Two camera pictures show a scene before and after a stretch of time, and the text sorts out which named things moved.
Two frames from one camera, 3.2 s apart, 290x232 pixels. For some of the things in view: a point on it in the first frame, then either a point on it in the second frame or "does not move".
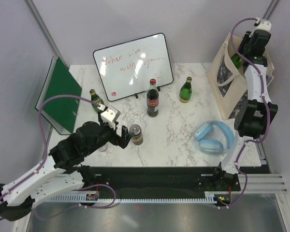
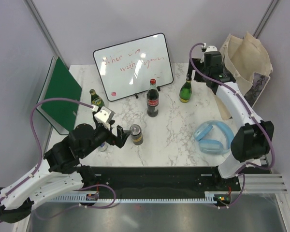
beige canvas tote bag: (228, 82) does not move
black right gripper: (247, 37) -> (196, 77)
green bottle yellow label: (185, 92) does not move
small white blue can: (103, 148) does not move
